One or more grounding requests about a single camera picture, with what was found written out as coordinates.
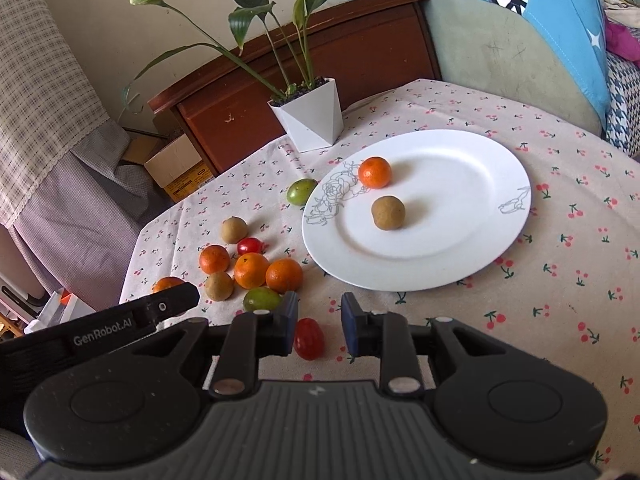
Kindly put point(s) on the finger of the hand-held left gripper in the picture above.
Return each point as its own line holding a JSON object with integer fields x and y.
{"x": 170, "y": 302}

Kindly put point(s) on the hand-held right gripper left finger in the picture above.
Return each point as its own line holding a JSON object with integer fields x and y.
{"x": 289, "y": 322}

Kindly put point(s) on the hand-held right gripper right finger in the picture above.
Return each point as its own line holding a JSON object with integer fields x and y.
{"x": 350, "y": 322}

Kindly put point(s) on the red cherry tomato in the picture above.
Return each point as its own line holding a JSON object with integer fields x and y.
{"x": 249, "y": 246}
{"x": 308, "y": 338}

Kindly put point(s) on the brown round fruit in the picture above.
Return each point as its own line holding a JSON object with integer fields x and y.
{"x": 234, "y": 230}
{"x": 219, "y": 286}
{"x": 388, "y": 213}

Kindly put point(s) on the white plate with line drawing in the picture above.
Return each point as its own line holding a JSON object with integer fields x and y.
{"x": 450, "y": 220}

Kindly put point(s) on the white orange small object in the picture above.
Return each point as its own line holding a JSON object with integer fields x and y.
{"x": 62, "y": 305}

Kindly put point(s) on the lilac checked fabric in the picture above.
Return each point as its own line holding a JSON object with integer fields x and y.
{"x": 80, "y": 210}

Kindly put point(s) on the open cardboard box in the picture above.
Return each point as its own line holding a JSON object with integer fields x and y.
{"x": 175, "y": 160}

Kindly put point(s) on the brown cardboard box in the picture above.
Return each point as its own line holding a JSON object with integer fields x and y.
{"x": 140, "y": 147}

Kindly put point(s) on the green plant in white pot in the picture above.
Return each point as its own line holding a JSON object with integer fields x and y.
{"x": 310, "y": 120}

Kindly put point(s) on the cherry print tablecloth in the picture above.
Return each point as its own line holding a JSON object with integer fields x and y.
{"x": 550, "y": 240}

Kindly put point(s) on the beige checked cloth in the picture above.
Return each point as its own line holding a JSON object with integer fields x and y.
{"x": 40, "y": 85}

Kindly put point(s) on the brown wooden cabinet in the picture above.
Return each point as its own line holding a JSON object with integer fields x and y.
{"x": 360, "y": 55}

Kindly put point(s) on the pale green cushion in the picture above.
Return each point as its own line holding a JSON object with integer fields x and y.
{"x": 480, "y": 50}

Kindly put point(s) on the houndstooth fabric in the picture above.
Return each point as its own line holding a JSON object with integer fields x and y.
{"x": 622, "y": 105}

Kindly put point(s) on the blue printed pillow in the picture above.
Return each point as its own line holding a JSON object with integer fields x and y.
{"x": 565, "y": 20}

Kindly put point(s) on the pink cloth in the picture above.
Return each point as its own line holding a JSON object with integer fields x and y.
{"x": 622, "y": 40}

